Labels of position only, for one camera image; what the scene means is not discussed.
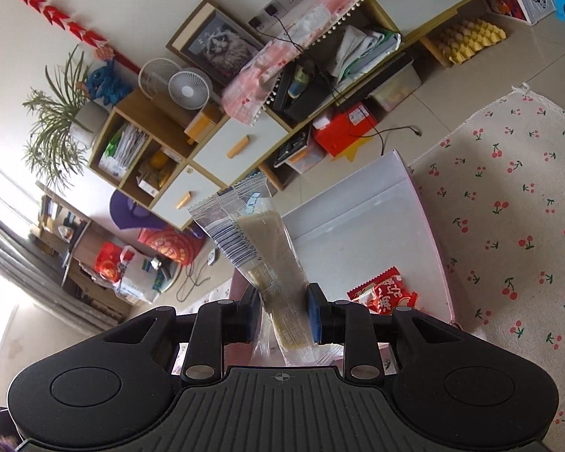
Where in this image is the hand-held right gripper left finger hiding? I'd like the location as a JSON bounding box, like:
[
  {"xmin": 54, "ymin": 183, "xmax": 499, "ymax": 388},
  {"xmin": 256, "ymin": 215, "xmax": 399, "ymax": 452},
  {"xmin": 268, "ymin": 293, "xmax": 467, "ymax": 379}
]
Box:
[{"xmin": 101, "ymin": 286, "xmax": 264, "ymax": 383}]

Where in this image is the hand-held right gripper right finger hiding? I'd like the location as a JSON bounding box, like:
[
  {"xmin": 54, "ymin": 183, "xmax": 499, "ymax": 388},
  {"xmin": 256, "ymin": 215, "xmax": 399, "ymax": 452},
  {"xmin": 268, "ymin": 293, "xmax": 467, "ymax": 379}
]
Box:
[{"xmin": 306, "ymin": 282, "xmax": 474, "ymax": 380}]

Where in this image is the clear packet with beige snack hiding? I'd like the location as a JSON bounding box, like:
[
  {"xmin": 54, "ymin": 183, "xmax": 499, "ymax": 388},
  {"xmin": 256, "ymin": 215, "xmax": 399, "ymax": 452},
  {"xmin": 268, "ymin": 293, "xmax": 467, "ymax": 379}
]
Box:
[{"xmin": 188, "ymin": 172, "xmax": 322, "ymax": 368}]

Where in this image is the pink storage box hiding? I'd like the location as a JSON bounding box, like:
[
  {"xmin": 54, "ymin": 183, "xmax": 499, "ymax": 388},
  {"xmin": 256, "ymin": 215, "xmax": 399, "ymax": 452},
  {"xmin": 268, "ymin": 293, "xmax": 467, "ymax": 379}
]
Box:
[{"xmin": 231, "ymin": 149, "xmax": 458, "ymax": 369}]

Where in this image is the red snack packet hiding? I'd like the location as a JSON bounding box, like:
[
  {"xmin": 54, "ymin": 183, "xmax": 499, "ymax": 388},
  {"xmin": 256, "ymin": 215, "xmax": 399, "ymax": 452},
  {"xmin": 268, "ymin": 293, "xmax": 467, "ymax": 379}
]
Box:
[{"xmin": 347, "ymin": 266, "xmax": 420, "ymax": 316}]

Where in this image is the white shopping bag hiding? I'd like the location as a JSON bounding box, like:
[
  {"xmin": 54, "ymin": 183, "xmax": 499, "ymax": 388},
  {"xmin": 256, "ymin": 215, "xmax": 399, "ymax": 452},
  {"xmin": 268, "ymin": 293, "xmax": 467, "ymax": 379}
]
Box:
[{"xmin": 117, "ymin": 249, "xmax": 171, "ymax": 303}]

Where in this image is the red gift bag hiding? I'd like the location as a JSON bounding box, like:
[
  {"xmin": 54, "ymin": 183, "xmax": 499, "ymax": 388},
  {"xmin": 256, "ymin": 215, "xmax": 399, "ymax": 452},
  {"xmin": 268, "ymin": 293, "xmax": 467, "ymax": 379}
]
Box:
[{"xmin": 95, "ymin": 241, "xmax": 136, "ymax": 284}]

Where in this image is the small clear bin black lid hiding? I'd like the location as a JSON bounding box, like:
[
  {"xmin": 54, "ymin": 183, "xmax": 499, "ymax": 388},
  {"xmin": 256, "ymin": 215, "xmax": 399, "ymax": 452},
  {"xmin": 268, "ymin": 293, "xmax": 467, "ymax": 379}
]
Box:
[{"xmin": 272, "ymin": 127, "xmax": 324, "ymax": 176}]

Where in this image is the yellow star paper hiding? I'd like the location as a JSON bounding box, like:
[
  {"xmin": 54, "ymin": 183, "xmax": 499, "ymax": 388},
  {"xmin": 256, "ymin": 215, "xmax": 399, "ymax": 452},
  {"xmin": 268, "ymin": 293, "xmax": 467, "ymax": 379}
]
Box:
[{"xmin": 331, "ymin": 138, "xmax": 371, "ymax": 164}]

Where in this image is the wooden cabinet with white drawers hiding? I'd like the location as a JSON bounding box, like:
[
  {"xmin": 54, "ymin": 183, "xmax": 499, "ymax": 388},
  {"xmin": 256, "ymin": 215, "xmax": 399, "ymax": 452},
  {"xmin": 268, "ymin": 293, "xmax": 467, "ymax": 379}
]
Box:
[{"xmin": 87, "ymin": 0, "xmax": 542, "ymax": 232}]

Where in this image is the yellow fruit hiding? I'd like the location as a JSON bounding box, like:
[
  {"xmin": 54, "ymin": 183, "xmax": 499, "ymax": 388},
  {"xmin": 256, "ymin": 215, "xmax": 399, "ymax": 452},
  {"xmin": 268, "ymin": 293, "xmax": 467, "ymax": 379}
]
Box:
[{"xmin": 140, "ymin": 150, "xmax": 180, "ymax": 190}]

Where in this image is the red cardboard box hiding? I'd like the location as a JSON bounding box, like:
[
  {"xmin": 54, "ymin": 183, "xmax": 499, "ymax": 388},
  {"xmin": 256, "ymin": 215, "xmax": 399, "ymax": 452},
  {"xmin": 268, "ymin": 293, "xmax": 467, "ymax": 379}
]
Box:
[{"xmin": 313, "ymin": 102, "xmax": 380, "ymax": 159}]

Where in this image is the wooden side desk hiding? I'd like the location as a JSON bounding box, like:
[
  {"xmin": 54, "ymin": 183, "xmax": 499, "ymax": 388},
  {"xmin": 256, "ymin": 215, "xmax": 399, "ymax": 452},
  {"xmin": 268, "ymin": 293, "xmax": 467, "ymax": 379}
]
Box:
[{"xmin": 37, "ymin": 183, "xmax": 96, "ymax": 288}]

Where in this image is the orange cardboard box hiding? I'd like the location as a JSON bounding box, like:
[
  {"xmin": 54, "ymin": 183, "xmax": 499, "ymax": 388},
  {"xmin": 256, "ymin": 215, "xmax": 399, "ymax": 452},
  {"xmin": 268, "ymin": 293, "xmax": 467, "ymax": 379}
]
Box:
[{"xmin": 184, "ymin": 103, "xmax": 225, "ymax": 145}]

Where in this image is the bundle of white packets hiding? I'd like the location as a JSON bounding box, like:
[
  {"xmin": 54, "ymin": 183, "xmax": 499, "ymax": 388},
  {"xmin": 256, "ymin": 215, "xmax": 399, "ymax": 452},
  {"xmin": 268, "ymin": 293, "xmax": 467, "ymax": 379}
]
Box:
[{"xmin": 98, "ymin": 124, "xmax": 150, "ymax": 183}]

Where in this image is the black open case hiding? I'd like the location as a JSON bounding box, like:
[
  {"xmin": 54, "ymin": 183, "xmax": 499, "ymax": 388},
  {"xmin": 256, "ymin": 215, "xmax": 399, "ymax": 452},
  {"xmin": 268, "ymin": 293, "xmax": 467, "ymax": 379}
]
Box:
[{"xmin": 267, "ymin": 59, "xmax": 333, "ymax": 124}]

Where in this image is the cherry print floor mat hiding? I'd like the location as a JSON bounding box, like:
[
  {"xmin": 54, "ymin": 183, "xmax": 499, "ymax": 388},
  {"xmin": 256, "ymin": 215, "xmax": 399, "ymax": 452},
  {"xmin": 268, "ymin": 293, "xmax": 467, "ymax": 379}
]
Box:
[{"xmin": 407, "ymin": 84, "xmax": 565, "ymax": 452}]

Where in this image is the grey curtain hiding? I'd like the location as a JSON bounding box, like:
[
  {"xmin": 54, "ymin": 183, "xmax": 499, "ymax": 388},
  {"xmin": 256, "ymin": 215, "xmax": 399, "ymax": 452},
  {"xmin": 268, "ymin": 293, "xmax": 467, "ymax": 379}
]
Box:
[{"xmin": 0, "ymin": 198, "xmax": 123, "ymax": 330}]

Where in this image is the white desk fan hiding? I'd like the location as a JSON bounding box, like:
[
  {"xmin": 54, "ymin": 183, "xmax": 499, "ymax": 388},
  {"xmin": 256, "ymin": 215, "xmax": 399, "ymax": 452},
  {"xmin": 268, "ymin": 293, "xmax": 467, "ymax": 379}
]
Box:
[{"xmin": 168, "ymin": 67, "xmax": 214, "ymax": 110}]

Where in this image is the large clear bin black lid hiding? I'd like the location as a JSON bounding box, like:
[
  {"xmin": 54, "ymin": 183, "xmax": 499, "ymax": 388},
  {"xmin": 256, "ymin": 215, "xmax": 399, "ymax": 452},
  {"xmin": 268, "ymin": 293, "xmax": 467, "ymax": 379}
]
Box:
[{"xmin": 367, "ymin": 52, "xmax": 423, "ymax": 112}]

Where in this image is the pink cherry print cloth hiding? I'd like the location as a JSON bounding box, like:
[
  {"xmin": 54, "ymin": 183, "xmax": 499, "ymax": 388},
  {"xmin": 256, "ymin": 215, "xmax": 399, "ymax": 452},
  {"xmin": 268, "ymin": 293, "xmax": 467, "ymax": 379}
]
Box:
[{"xmin": 222, "ymin": 0, "xmax": 418, "ymax": 126}]

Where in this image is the blue plush toy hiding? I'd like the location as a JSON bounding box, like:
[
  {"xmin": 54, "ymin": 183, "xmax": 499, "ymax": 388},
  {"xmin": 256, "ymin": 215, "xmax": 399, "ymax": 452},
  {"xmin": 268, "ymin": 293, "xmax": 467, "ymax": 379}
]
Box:
[{"xmin": 77, "ymin": 63, "xmax": 133, "ymax": 105}]

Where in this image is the framed cat picture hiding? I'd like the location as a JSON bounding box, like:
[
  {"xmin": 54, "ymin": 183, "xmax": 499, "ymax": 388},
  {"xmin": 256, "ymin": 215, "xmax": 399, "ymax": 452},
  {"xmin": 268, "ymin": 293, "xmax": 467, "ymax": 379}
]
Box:
[{"xmin": 165, "ymin": 0, "xmax": 267, "ymax": 88}]

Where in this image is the potted green plant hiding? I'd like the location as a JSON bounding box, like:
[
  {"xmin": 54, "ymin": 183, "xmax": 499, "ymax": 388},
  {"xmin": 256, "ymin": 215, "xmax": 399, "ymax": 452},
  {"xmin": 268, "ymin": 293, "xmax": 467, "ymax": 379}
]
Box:
[{"xmin": 21, "ymin": 44, "xmax": 112, "ymax": 195}]

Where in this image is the yellow egg tray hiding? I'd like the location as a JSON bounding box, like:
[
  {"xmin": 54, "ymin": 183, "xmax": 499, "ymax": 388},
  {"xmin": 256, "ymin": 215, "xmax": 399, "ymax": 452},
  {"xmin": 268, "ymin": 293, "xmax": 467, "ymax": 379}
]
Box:
[{"xmin": 432, "ymin": 18, "xmax": 508, "ymax": 65}]

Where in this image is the red printed box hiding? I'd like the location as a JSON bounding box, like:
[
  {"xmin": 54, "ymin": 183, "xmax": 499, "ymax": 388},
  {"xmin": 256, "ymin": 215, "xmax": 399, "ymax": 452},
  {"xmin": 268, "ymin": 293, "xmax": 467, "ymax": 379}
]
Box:
[{"xmin": 487, "ymin": 0, "xmax": 522, "ymax": 20}]

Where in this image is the black power cable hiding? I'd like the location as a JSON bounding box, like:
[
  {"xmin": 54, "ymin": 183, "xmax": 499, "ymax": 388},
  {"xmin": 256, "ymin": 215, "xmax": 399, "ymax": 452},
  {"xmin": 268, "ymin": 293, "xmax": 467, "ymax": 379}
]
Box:
[{"xmin": 263, "ymin": 8, "xmax": 423, "ymax": 157}]

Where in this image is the white wire fan guard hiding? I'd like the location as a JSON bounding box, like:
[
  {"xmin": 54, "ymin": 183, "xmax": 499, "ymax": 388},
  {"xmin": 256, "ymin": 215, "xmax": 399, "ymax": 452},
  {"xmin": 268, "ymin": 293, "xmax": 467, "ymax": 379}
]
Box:
[{"xmin": 138, "ymin": 58, "xmax": 182, "ymax": 101}]

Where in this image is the red paper wall garland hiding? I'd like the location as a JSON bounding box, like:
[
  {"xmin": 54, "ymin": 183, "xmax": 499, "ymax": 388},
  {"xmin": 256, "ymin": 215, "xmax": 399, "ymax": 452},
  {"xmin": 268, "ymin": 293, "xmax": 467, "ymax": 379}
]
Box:
[{"xmin": 0, "ymin": 0, "xmax": 143, "ymax": 75}]

